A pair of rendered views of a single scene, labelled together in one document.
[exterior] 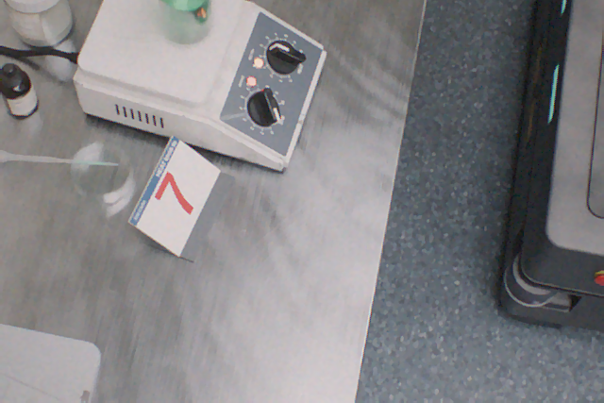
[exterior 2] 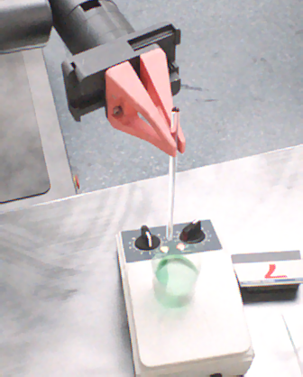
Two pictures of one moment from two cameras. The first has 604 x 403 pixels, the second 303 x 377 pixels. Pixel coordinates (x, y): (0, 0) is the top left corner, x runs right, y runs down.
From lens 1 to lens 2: 0.79 m
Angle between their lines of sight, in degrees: 47
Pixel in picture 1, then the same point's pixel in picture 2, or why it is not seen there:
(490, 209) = not seen: hidden behind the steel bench
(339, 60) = (111, 234)
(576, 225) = (59, 194)
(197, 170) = (246, 270)
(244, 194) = (238, 244)
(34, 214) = not seen: outside the picture
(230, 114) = (213, 245)
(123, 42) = (214, 326)
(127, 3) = (179, 341)
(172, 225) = (290, 267)
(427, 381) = not seen: hidden behind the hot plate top
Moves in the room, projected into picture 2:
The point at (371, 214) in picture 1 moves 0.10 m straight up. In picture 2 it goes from (206, 174) to (213, 131)
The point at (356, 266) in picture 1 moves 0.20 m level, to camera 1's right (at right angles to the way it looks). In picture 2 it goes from (243, 169) to (189, 69)
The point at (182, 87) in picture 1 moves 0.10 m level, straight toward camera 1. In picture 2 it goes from (224, 269) to (292, 226)
